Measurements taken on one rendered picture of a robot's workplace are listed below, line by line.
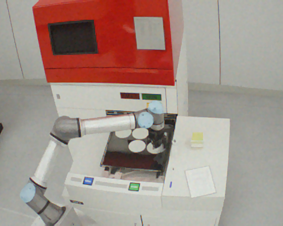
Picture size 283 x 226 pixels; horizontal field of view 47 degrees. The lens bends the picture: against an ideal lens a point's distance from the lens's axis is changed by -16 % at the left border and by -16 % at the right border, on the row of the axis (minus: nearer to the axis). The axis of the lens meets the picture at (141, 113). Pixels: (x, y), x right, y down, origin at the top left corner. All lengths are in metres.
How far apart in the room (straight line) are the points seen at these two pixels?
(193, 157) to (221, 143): 0.20
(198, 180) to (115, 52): 0.83
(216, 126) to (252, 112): 1.63
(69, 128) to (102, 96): 0.64
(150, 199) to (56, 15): 1.15
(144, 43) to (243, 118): 2.01
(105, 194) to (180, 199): 0.41
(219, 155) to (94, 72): 0.87
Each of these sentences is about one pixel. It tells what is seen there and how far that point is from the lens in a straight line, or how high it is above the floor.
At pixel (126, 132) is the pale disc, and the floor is 0.90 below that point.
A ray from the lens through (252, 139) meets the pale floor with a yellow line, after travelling 3.61.
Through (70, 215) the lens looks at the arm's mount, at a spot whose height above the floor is 1.02.
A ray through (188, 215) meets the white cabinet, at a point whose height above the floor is 0.76.
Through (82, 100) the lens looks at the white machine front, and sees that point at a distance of 2.45.
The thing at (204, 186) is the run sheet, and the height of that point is 0.97.
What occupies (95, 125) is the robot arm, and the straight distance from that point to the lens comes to 1.80.
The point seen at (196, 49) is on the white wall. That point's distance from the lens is 3.81.
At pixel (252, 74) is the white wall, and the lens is 3.97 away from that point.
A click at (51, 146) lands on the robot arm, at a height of 1.23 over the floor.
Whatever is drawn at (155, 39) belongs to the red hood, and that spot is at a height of 1.54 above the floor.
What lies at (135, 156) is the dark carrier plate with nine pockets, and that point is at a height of 0.90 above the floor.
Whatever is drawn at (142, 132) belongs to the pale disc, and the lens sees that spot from 2.37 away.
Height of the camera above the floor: 2.55
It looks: 41 degrees down
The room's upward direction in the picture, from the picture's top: 7 degrees counter-clockwise
